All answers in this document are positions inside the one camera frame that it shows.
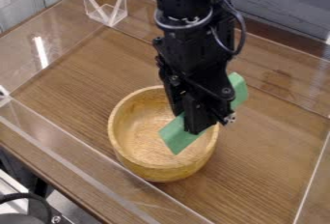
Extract light wooden bowl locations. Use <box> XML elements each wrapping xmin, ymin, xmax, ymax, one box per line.
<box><xmin>107</xmin><ymin>85</ymin><xmax>219</xmax><ymax>182</ymax></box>

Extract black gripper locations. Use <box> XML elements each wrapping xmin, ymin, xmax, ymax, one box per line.
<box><xmin>154</xmin><ymin>7</ymin><xmax>246</xmax><ymax>135</ymax></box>

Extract clear acrylic corner bracket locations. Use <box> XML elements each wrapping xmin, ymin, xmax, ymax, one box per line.
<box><xmin>83</xmin><ymin>0</ymin><xmax>129</xmax><ymax>28</ymax></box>

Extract green rectangular block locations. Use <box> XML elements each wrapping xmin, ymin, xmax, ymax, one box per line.
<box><xmin>159</xmin><ymin>72</ymin><xmax>249</xmax><ymax>154</ymax></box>

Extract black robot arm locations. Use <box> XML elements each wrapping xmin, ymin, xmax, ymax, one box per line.
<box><xmin>153</xmin><ymin>0</ymin><xmax>245</xmax><ymax>134</ymax></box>

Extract black cable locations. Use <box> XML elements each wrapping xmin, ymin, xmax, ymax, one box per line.
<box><xmin>0</xmin><ymin>192</ymin><xmax>66</xmax><ymax>224</ymax></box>

